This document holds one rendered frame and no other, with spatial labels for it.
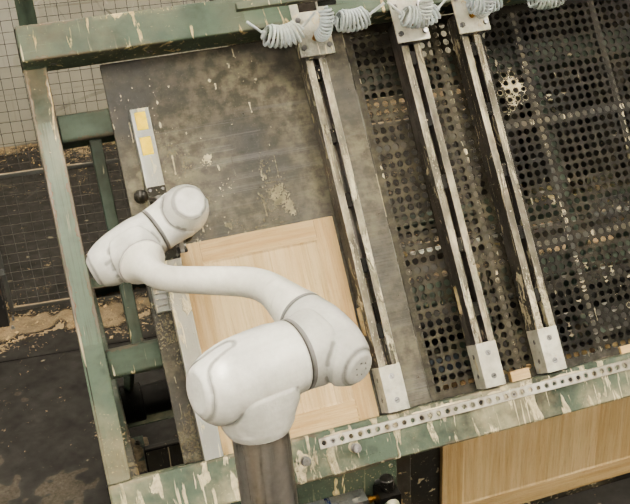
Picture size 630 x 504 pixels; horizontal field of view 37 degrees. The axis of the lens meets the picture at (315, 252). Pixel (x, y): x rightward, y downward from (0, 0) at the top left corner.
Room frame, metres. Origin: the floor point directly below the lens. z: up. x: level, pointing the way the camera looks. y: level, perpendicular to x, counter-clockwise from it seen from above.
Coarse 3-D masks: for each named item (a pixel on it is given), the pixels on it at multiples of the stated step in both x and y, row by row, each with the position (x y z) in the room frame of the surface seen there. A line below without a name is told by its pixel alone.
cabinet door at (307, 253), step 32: (288, 224) 2.34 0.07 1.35; (320, 224) 2.35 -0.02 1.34; (192, 256) 2.24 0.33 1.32; (224, 256) 2.26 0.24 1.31; (256, 256) 2.27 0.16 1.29; (288, 256) 2.29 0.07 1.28; (320, 256) 2.30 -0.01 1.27; (320, 288) 2.25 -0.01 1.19; (224, 320) 2.15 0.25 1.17; (256, 320) 2.17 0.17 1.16; (352, 320) 2.21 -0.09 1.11; (320, 416) 2.04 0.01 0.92; (352, 416) 2.05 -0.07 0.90; (224, 448) 1.95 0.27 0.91
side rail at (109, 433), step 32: (32, 96) 2.40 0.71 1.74; (64, 160) 2.31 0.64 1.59; (64, 192) 2.26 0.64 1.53; (64, 224) 2.21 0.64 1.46; (64, 256) 2.16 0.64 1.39; (96, 320) 2.07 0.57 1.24; (96, 352) 2.02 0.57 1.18; (96, 384) 1.98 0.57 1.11; (96, 416) 1.93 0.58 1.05; (128, 480) 1.85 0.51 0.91
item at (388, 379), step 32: (320, 32) 2.50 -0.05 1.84; (320, 64) 2.58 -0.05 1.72; (320, 96) 2.52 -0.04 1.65; (320, 128) 2.48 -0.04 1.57; (352, 192) 2.37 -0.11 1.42; (352, 224) 2.35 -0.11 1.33; (352, 256) 2.27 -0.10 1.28; (384, 320) 2.17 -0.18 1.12; (384, 352) 2.15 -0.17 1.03; (384, 384) 2.07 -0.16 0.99
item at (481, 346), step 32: (416, 0) 2.71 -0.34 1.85; (416, 32) 2.65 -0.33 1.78; (416, 64) 2.65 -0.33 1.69; (416, 96) 2.58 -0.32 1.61; (416, 128) 2.56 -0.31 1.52; (448, 160) 2.48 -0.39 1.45; (448, 192) 2.44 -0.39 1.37; (448, 224) 2.37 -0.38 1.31; (448, 256) 2.35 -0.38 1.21; (480, 288) 2.27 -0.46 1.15; (480, 320) 2.23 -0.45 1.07; (480, 352) 2.16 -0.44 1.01; (480, 384) 2.14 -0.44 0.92
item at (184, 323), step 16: (144, 160) 2.36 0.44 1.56; (144, 176) 2.33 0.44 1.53; (160, 176) 2.34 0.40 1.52; (176, 304) 2.14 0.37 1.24; (176, 320) 2.11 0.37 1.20; (192, 320) 2.12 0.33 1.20; (192, 336) 2.09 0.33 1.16; (192, 352) 2.07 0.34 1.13; (208, 432) 1.95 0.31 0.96; (208, 448) 1.93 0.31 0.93
